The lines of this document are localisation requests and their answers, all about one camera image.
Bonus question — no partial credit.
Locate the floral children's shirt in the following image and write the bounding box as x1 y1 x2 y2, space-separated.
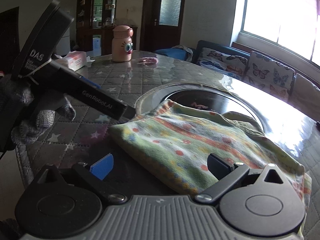
108 100 311 239

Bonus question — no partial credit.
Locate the grey knitted gloved hand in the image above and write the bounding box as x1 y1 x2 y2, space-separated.
1 75 76 153

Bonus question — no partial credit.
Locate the pink tissue box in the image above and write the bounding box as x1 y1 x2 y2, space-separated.
55 51 95 71

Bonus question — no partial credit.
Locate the round black table inset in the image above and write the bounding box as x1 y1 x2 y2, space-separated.
152 83 267 132

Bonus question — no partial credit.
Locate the dark wooden display cabinet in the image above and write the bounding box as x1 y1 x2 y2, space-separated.
75 0 138 57

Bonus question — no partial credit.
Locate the pink cartoon water bottle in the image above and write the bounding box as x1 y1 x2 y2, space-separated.
112 25 133 62

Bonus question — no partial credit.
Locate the quilted grey table cover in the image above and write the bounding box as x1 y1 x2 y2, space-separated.
16 51 319 239

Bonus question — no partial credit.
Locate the butterfly print cushion upright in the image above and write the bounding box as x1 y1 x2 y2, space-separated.
243 51 296 102

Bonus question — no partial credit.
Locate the plain beige cushion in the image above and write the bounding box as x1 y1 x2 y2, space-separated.
289 74 320 120

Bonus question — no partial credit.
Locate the dark blue sofa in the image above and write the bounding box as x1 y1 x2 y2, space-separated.
155 40 319 120

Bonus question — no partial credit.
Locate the butterfly print cushion lying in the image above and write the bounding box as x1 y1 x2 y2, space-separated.
196 48 248 80

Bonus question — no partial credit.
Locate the small pink toy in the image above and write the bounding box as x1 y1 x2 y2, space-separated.
139 57 158 64

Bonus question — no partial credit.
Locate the blue bundled cloth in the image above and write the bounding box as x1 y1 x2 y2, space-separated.
155 45 195 62

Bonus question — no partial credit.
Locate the dark wooden door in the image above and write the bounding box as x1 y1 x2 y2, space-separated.
139 0 185 52

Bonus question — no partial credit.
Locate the window with metal frame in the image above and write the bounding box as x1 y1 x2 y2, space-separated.
242 0 319 65

